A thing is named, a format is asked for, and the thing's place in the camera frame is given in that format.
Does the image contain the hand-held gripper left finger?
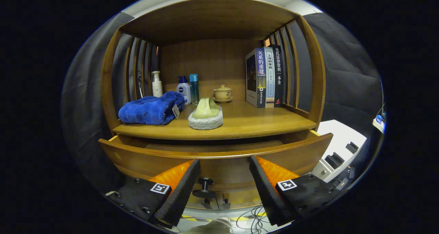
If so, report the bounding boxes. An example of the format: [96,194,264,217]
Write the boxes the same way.
[106,159,201,227]

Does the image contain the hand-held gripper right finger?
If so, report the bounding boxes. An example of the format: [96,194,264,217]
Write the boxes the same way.
[249,155,343,226]

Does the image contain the wooden drawer with black knob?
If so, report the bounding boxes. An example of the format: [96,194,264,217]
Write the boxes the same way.
[98,131,334,210]

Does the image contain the wooden countertop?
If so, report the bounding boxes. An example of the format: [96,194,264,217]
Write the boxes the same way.
[112,100,317,140]

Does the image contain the wooden cabinet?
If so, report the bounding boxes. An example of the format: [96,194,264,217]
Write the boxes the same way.
[100,0,326,210]

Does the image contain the blue towel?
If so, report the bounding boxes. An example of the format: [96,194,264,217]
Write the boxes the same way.
[118,91,186,125]

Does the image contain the white table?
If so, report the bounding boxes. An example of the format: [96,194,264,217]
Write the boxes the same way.
[310,119,367,183]

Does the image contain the white lotion bottle blue cap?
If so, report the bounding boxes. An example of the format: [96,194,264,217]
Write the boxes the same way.
[176,76,192,105]

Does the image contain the clear teal bottle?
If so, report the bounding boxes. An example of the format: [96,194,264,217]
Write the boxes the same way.
[189,74,200,105]

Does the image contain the white pump bottle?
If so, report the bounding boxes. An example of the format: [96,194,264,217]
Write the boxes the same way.
[151,71,163,98]

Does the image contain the beige lidded teacup with saucer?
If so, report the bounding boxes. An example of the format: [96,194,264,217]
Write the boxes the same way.
[213,84,234,103]

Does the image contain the book with blue spine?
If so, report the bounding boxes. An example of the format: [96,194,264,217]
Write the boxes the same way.
[245,48,266,108]

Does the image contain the white side shelf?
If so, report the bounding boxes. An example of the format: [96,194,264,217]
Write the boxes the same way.
[373,114,385,134]

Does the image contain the black backdrop cloth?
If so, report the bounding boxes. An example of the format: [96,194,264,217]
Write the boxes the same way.
[61,11,383,193]

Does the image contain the black cables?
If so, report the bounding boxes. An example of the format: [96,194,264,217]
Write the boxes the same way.
[237,205,275,233]

